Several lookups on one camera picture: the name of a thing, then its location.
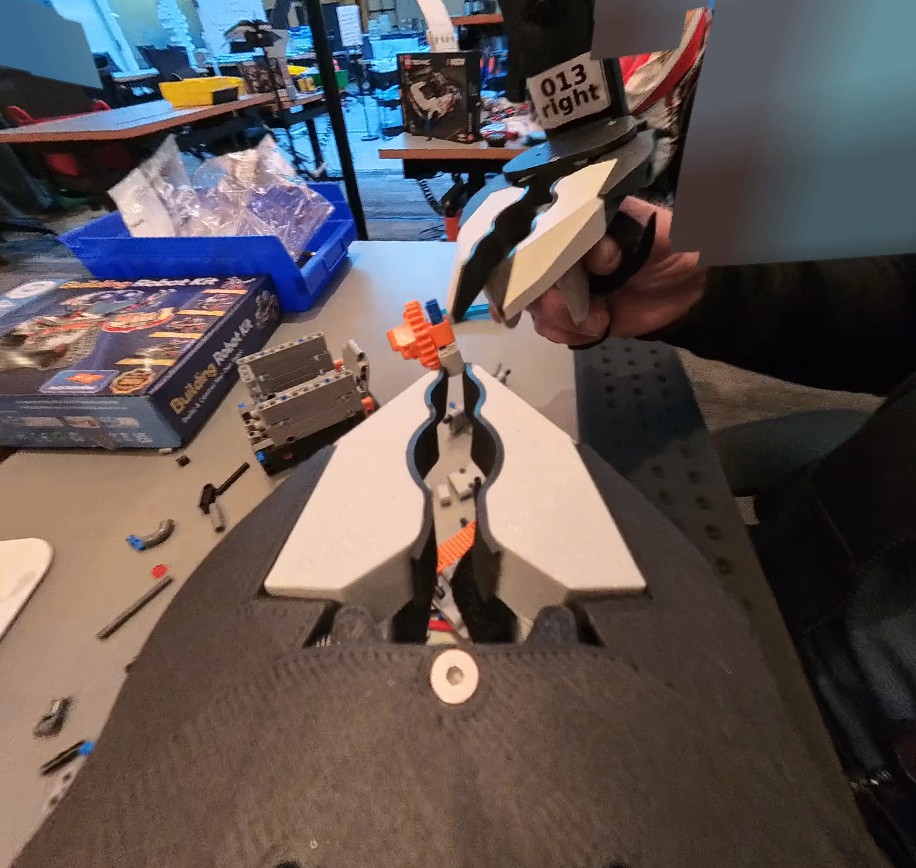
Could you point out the orange gear wheel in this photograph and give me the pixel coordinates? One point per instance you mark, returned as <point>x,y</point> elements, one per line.
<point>424,336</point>

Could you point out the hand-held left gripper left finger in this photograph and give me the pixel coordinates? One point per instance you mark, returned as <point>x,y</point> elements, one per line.
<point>344,532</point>

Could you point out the blue plastic bin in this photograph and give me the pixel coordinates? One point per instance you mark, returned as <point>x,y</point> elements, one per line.
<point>215,264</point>

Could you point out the yellow plastic bin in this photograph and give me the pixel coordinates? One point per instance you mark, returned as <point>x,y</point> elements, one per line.
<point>201,91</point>

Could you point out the black printed kit box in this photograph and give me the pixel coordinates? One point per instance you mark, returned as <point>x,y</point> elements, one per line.
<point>441,96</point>

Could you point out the black perforated mat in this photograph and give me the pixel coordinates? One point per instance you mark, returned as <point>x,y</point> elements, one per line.
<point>673,496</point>

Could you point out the black support column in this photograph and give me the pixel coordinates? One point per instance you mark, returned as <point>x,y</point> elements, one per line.
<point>332,96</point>

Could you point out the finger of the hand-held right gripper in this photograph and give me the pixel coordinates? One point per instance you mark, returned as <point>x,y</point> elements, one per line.
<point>558,239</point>
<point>480,239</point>

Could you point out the pile of small building pieces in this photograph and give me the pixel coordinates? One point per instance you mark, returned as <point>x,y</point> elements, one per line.
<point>143,596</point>

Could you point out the person's right forearm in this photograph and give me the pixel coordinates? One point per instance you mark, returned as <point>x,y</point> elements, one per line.
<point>802,325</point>

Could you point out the white paper sign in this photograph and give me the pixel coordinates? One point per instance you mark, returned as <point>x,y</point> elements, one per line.
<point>430,10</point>

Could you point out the person's right hand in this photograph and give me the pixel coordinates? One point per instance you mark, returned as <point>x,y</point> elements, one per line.
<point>659,289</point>

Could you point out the blue robot kit box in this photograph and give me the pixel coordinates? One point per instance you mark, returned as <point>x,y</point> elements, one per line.
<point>129,367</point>

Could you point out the wooden office table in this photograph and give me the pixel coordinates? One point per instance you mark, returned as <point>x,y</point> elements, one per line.
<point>444,150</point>
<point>129,117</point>

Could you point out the bundle of clear plastic bags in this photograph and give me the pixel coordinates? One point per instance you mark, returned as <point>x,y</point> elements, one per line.
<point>229,196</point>

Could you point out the grey building kit robot assembly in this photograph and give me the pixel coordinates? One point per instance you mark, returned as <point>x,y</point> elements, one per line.
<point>308,403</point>

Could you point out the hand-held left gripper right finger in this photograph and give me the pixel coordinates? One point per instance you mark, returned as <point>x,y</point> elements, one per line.
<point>573,532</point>

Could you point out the white booklet stand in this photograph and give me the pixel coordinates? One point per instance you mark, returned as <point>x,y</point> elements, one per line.
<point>22,582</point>

